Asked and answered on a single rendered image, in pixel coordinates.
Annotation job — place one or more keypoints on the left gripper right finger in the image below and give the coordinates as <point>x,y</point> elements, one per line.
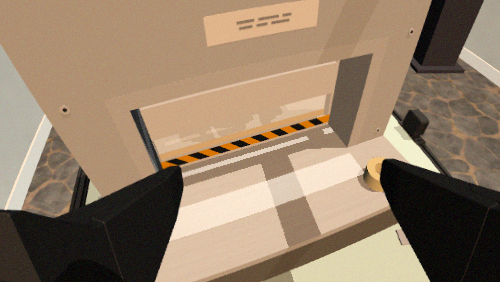
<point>452,226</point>

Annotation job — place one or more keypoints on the tan masking tape roll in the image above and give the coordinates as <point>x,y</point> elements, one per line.
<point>371,174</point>

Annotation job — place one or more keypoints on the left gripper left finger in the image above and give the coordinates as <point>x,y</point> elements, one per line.
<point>121,237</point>

